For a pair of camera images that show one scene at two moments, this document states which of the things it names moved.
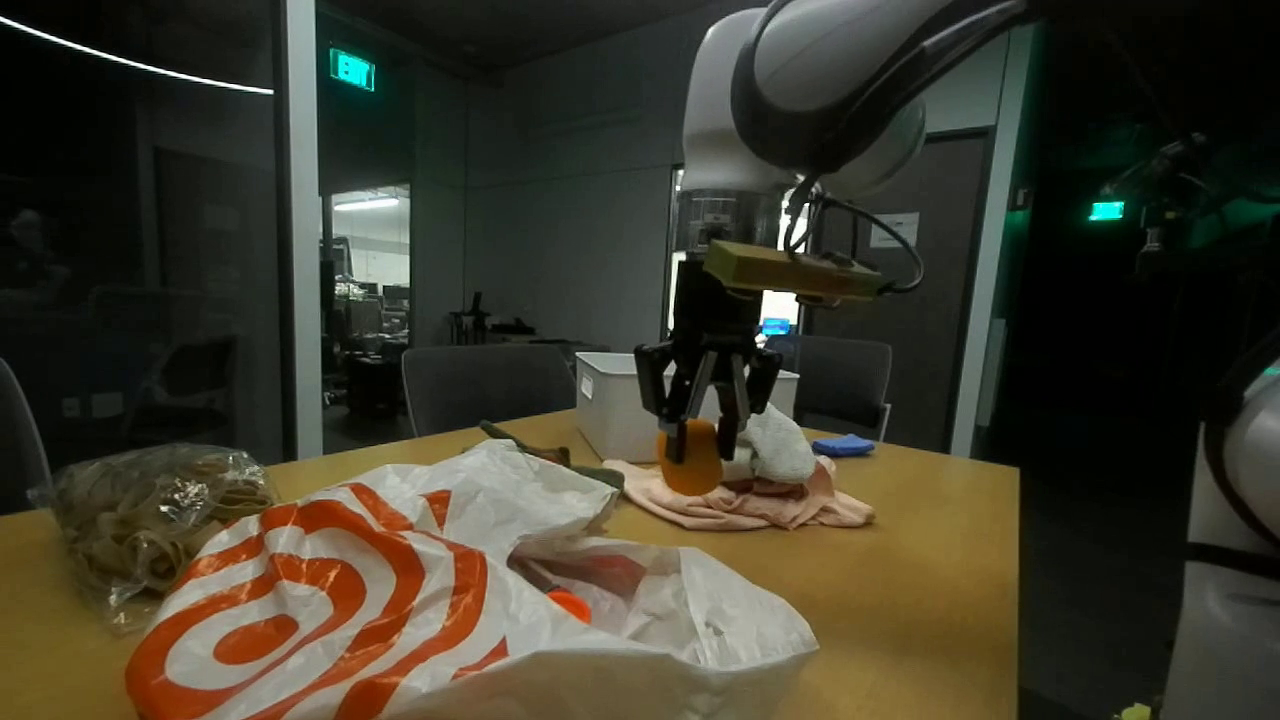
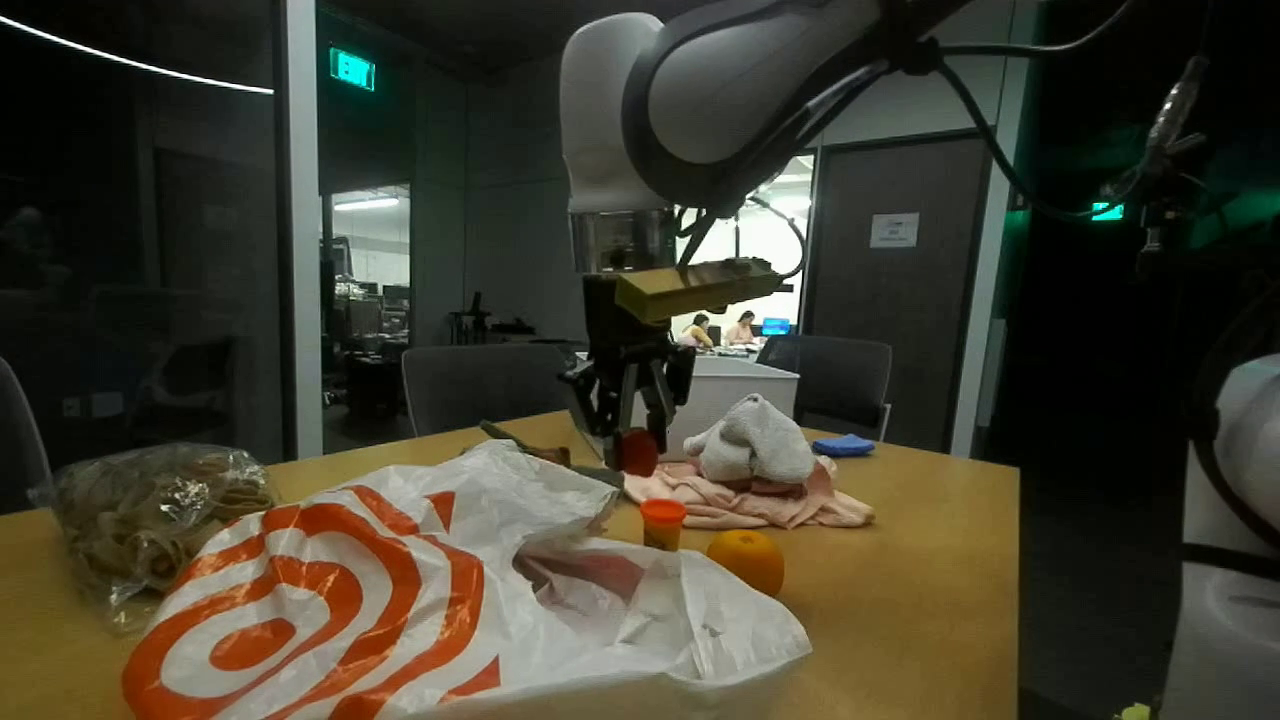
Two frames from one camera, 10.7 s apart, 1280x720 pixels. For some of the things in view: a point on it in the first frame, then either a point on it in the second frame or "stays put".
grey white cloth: (773, 448) stays put
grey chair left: (476, 381) stays put
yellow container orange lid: (571, 601) → (662, 521)
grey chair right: (845, 387) stays put
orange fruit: (702, 466) → (754, 553)
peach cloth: (742, 510) stays put
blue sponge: (840, 445) stays put
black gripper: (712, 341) → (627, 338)
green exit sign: (355, 70) stays put
